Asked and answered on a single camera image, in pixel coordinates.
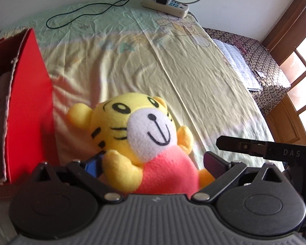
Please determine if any black charger cable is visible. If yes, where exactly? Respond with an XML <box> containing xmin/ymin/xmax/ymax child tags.
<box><xmin>46</xmin><ymin>0</ymin><xmax>146</xmax><ymax>30</ymax></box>

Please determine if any wooden door with window panes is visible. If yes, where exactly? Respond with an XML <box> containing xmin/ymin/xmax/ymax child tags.
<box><xmin>261</xmin><ymin>0</ymin><xmax>306</xmax><ymax>147</ymax></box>

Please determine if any red cardboard box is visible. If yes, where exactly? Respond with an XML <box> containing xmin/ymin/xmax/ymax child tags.
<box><xmin>0</xmin><ymin>28</ymin><xmax>61</xmax><ymax>187</ymax></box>

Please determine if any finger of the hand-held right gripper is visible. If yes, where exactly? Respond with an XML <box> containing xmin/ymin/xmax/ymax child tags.
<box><xmin>216</xmin><ymin>135</ymin><xmax>270</xmax><ymax>159</ymax></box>

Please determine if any grey power strip cord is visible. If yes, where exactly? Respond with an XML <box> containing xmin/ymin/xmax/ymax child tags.
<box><xmin>188</xmin><ymin>11</ymin><xmax>202</xmax><ymax>25</ymax></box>

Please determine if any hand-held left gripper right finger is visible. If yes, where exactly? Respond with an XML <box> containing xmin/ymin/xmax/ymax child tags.
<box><xmin>191</xmin><ymin>151</ymin><xmax>290</xmax><ymax>203</ymax></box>

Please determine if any white paper document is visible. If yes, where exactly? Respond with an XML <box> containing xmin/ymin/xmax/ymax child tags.
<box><xmin>211</xmin><ymin>39</ymin><xmax>263</xmax><ymax>92</ymax></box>

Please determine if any white power strip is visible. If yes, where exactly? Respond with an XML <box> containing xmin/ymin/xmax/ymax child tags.
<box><xmin>141</xmin><ymin>0</ymin><xmax>190</xmax><ymax>19</ymax></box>

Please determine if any cartoon printed bed sheet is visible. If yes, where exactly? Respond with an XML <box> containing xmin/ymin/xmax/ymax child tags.
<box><xmin>0</xmin><ymin>0</ymin><xmax>287</xmax><ymax>176</ymax></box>

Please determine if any patterned side table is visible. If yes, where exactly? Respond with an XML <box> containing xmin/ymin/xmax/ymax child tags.
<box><xmin>203</xmin><ymin>28</ymin><xmax>292</xmax><ymax>117</ymax></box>

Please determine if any yellow tiger plush toy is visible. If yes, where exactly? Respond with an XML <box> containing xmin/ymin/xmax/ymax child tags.
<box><xmin>66</xmin><ymin>92</ymin><xmax>216</xmax><ymax>195</ymax></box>

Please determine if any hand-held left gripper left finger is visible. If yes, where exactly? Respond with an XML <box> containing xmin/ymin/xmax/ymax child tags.
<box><xmin>32</xmin><ymin>151</ymin><xmax>124</xmax><ymax>203</ymax></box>

